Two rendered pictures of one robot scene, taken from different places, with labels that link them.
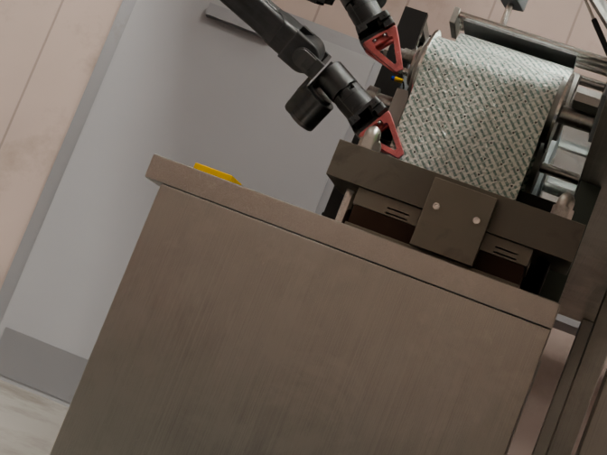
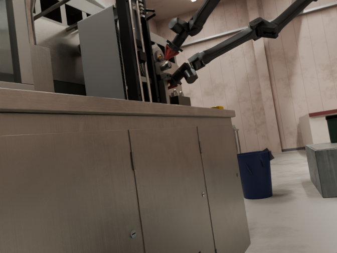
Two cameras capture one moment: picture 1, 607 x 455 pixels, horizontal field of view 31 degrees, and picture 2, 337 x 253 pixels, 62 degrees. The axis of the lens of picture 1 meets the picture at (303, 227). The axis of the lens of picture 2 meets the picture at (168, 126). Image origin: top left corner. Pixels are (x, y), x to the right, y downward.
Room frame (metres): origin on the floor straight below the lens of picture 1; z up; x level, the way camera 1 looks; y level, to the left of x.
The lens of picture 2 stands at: (3.47, 0.38, 0.76)
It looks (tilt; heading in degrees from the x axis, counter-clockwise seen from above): 4 degrees up; 197
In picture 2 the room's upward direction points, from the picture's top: 8 degrees counter-clockwise
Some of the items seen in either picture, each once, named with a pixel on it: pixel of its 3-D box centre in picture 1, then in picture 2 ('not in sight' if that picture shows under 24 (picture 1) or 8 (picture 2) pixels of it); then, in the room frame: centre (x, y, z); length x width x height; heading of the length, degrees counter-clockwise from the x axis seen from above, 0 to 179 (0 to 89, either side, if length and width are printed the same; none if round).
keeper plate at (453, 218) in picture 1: (453, 221); not in sight; (1.66, -0.21, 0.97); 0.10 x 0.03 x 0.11; 77
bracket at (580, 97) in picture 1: (590, 103); not in sight; (1.90, -0.39, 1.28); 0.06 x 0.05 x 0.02; 77
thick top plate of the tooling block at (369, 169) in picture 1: (454, 208); (157, 107); (1.75, -0.21, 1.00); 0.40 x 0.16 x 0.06; 77
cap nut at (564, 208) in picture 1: (564, 206); not in sight; (1.67, -0.36, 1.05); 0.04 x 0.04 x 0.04
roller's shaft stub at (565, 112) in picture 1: (579, 120); not in sight; (1.90, -0.38, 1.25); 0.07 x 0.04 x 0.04; 77
